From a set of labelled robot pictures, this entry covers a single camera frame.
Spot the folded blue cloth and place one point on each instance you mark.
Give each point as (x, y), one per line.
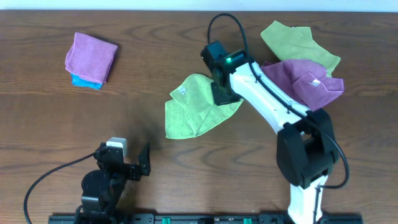
(77, 81)

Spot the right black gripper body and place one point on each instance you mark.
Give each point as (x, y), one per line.
(224, 95)

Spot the crumpled purple cloth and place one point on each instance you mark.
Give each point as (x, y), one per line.
(305, 81)

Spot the folded purple cloth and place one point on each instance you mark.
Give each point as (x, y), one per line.
(90, 58)

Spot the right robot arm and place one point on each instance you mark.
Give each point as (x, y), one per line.
(305, 147)

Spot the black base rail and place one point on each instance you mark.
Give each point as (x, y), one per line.
(148, 218)

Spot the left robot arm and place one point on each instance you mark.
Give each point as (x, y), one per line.
(103, 188)

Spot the light green cloth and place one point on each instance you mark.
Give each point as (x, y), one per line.
(192, 111)

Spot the olive green cloth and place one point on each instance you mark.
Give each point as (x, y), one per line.
(297, 43)

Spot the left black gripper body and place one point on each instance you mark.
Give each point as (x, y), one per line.
(130, 170)

